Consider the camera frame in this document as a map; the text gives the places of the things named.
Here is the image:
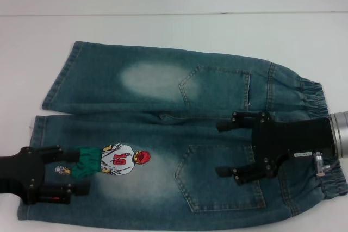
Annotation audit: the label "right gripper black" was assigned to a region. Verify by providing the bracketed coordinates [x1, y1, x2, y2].
[215, 111, 338, 187]

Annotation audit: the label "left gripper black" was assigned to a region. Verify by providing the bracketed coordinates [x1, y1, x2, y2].
[0, 146, 91, 206]

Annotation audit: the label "blue denim shorts with print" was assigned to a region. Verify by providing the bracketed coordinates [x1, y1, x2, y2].
[17, 40, 348, 221]

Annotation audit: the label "right arm connector with cable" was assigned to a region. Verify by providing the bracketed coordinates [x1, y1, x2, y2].
[312, 151, 340, 177]

